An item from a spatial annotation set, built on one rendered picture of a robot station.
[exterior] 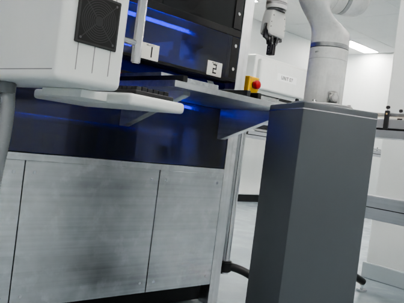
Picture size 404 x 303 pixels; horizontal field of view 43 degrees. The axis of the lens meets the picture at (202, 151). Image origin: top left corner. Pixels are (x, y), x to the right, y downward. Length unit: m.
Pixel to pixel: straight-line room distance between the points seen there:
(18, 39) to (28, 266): 0.81
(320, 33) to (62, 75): 0.84
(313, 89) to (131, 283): 1.01
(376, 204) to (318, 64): 1.23
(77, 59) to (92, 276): 0.99
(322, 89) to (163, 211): 0.83
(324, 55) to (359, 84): 9.63
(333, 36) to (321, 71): 0.11
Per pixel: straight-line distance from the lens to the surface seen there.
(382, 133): 2.71
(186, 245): 2.20
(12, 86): 1.46
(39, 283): 1.87
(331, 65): 1.65
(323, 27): 1.67
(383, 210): 2.71
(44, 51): 1.22
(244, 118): 2.13
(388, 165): 3.37
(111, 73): 1.25
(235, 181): 2.56
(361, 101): 11.19
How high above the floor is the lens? 0.70
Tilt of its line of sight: 1 degrees down
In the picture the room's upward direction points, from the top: 7 degrees clockwise
